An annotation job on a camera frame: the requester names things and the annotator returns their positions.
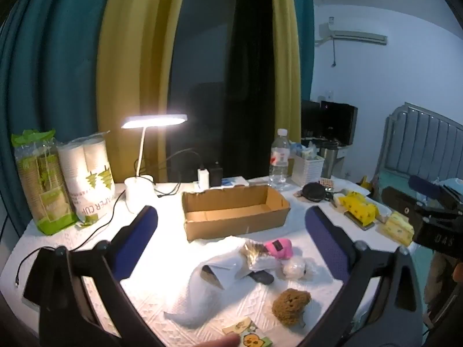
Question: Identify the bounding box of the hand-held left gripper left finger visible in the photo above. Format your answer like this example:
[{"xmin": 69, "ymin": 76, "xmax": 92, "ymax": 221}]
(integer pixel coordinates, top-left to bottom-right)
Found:
[{"xmin": 38, "ymin": 205, "xmax": 165, "ymax": 347}]

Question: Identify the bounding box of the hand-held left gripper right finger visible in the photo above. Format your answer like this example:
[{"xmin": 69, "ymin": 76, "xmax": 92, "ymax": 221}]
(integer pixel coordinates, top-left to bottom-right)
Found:
[{"xmin": 300, "ymin": 206, "xmax": 425, "ymax": 347}]

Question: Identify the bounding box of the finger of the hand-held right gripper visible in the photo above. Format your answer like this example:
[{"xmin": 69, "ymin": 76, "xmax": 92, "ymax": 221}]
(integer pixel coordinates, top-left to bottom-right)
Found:
[
  {"xmin": 381, "ymin": 186, "xmax": 429, "ymax": 225},
  {"xmin": 409, "ymin": 175, "xmax": 458, "ymax": 206}
]

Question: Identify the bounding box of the clear bag of cotton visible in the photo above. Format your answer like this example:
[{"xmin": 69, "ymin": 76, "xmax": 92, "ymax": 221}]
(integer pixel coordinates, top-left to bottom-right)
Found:
[{"xmin": 282, "ymin": 256, "xmax": 319, "ymax": 281}]

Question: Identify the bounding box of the pink plush toy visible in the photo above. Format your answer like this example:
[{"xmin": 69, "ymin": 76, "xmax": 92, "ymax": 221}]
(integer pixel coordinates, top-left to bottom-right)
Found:
[{"xmin": 264, "ymin": 239, "xmax": 294, "ymax": 261}]

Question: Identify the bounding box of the brown sponge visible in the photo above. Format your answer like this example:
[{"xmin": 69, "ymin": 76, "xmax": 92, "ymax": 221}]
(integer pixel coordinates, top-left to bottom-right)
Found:
[{"xmin": 272, "ymin": 288, "xmax": 312, "ymax": 328}]

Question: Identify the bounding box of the white tissue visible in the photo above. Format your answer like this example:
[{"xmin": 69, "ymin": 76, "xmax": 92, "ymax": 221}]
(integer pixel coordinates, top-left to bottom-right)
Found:
[{"xmin": 163, "ymin": 271, "xmax": 227, "ymax": 328}]

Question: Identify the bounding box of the white paper towel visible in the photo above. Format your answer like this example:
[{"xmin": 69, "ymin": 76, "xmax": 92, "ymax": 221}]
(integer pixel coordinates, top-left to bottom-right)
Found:
[{"xmin": 197, "ymin": 237, "xmax": 250, "ymax": 290}]

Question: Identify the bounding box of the cardboard box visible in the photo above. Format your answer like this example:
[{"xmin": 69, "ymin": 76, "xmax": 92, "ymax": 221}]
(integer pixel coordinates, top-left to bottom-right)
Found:
[{"xmin": 181, "ymin": 185, "xmax": 292, "ymax": 242}]

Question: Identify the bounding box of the person's left hand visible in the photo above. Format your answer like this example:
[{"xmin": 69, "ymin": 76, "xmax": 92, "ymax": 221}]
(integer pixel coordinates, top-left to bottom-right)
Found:
[{"xmin": 208, "ymin": 334, "xmax": 240, "ymax": 347}]

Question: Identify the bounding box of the pale yellow tissue pack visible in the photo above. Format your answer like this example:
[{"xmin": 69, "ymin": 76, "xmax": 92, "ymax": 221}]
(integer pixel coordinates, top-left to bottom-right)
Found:
[{"xmin": 383, "ymin": 213, "xmax": 415, "ymax": 246}]

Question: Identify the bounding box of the phone with grey case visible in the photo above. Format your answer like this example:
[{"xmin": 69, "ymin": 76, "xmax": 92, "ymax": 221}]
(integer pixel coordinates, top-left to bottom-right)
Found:
[{"xmin": 343, "ymin": 211, "xmax": 377, "ymax": 231}]

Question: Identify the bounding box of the bright yellow tissue pack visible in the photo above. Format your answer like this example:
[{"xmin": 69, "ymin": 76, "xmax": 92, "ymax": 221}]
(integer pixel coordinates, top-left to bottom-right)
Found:
[{"xmin": 338, "ymin": 191, "xmax": 379, "ymax": 225}]

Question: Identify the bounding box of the white desk lamp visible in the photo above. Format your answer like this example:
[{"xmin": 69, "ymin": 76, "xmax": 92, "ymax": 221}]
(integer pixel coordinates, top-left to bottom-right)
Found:
[{"xmin": 121, "ymin": 114, "xmax": 189, "ymax": 214}]

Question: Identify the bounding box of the grey bed headboard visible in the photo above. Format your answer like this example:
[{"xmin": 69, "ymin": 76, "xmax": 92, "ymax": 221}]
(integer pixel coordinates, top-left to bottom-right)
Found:
[{"xmin": 376, "ymin": 102, "xmax": 463, "ymax": 189}]

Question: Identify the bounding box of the black round pouch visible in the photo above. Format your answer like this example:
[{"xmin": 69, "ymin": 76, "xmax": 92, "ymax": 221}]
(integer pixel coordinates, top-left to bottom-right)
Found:
[{"xmin": 302, "ymin": 182, "xmax": 328, "ymax": 203}]

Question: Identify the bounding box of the white paper cup pack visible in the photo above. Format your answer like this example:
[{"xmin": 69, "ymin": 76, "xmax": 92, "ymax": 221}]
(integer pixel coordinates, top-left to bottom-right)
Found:
[{"xmin": 58, "ymin": 132, "xmax": 116, "ymax": 226}]

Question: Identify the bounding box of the white plastic basket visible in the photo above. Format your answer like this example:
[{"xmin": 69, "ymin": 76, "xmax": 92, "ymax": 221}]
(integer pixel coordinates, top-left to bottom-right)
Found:
[{"xmin": 291, "ymin": 154, "xmax": 325, "ymax": 187}]

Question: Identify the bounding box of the small black oval case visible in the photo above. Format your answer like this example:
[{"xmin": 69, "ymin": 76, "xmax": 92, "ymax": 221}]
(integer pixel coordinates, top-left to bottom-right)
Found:
[{"xmin": 249, "ymin": 271, "xmax": 275, "ymax": 285}]

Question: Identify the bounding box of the steel tumbler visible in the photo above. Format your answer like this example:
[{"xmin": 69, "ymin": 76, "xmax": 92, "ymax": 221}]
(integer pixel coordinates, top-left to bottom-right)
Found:
[{"xmin": 320, "ymin": 143, "xmax": 339, "ymax": 179}]

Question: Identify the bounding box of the clear water bottle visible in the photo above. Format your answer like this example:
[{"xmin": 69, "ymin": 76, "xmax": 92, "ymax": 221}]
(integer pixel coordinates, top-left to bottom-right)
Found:
[{"xmin": 269, "ymin": 128, "xmax": 291, "ymax": 190}]

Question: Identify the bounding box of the black charger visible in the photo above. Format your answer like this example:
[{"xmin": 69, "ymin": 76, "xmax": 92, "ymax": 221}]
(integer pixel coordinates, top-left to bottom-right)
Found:
[{"xmin": 209, "ymin": 162, "xmax": 223, "ymax": 188}]

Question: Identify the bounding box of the blue plastic packet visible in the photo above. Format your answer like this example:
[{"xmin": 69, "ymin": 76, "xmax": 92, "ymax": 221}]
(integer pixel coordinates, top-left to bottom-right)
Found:
[{"xmin": 294, "ymin": 143, "xmax": 319, "ymax": 160}]

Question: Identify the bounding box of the green paper cup pack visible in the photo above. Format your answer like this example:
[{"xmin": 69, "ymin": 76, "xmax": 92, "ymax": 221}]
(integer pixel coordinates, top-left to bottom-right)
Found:
[{"xmin": 11, "ymin": 129, "xmax": 78, "ymax": 235}]

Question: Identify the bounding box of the white power strip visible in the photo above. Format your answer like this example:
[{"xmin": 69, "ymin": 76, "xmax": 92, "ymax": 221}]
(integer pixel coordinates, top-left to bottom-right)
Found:
[{"xmin": 193, "ymin": 176, "xmax": 250, "ymax": 192}]

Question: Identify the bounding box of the black phone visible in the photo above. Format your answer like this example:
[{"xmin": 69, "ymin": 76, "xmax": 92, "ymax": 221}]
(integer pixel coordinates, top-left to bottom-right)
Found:
[{"xmin": 22, "ymin": 256, "xmax": 49, "ymax": 307}]

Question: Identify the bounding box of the black monitor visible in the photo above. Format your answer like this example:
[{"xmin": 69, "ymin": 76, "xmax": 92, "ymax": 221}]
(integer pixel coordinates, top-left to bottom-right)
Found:
[{"xmin": 301, "ymin": 100, "xmax": 321, "ymax": 140}]

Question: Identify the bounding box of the cartoon sticker card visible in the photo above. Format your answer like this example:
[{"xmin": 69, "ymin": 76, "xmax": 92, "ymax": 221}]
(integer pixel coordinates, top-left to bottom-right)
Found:
[
  {"xmin": 240, "ymin": 331, "xmax": 273, "ymax": 347},
  {"xmin": 221, "ymin": 317, "xmax": 254, "ymax": 337}
]

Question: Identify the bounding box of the white air conditioner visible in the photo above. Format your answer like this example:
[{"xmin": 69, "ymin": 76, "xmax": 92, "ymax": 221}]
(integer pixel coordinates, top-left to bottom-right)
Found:
[{"xmin": 318, "ymin": 22, "xmax": 388, "ymax": 46}]

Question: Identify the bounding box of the yellow curtain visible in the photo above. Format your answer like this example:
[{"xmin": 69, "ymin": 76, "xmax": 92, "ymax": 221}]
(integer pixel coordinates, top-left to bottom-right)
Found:
[
  {"xmin": 268, "ymin": 0, "xmax": 302, "ymax": 181},
  {"xmin": 96, "ymin": 0, "xmax": 190, "ymax": 185}
]

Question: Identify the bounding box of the dark glass window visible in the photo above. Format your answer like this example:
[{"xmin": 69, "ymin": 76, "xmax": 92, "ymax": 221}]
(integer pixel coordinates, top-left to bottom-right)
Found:
[{"xmin": 166, "ymin": 0, "xmax": 275, "ymax": 183}]

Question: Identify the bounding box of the teal curtain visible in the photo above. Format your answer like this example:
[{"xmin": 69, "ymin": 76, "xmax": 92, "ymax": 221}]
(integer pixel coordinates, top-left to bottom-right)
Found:
[
  {"xmin": 0, "ymin": 0, "xmax": 120, "ymax": 225},
  {"xmin": 289, "ymin": 0, "xmax": 315, "ymax": 102}
]

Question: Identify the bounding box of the black charging cable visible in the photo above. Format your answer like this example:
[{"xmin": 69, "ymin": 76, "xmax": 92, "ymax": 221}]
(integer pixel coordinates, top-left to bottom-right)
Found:
[
  {"xmin": 15, "ymin": 188, "xmax": 127, "ymax": 290},
  {"xmin": 154, "ymin": 148, "xmax": 205, "ymax": 198}
]

